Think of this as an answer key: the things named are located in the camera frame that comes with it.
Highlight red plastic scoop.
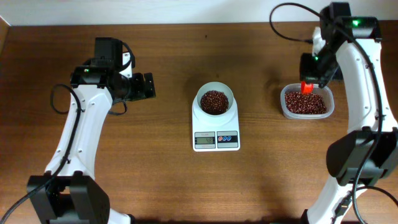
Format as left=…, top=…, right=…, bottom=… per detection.
left=300, top=81, right=314, bottom=95

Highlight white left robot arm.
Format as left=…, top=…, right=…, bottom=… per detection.
left=27, top=37, right=155, bottom=223

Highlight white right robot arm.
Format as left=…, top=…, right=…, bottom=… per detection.
left=300, top=2, right=397, bottom=223

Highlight white round bowl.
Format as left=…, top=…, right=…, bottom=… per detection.
left=196, top=82, right=234, bottom=116

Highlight red beans in bowl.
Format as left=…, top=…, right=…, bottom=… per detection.
left=200, top=90, right=229, bottom=115

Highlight white digital kitchen scale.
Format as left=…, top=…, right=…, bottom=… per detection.
left=192, top=94, right=241, bottom=152

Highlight red adzuki beans in container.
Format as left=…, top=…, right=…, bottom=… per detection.
left=284, top=92, right=326, bottom=114

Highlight clear plastic bean container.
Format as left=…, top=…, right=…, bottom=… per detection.
left=280, top=83, right=335, bottom=119

